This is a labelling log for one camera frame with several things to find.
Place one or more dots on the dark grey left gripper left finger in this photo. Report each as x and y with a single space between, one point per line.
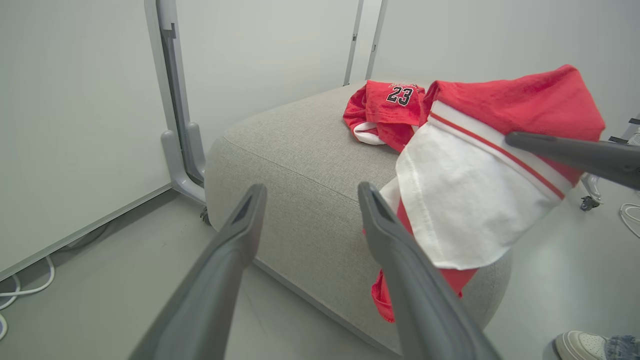
210 285

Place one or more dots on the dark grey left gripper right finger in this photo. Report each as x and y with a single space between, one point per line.
415 295

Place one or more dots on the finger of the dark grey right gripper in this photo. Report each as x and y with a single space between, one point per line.
590 157

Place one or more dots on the red and white garment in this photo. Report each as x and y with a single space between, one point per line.
475 200

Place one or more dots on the red Bulls 23 jersey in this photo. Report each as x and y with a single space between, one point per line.
390 117

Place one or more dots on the grey fabric ottoman seat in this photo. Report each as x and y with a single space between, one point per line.
300 165

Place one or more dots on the grey stand caster wheel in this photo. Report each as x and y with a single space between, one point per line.
590 192

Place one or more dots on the white sneaker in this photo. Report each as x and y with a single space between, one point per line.
580 346

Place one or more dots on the blue jeans leg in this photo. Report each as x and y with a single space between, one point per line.
622 348

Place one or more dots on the grey partition frame post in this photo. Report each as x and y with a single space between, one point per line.
180 125
367 35

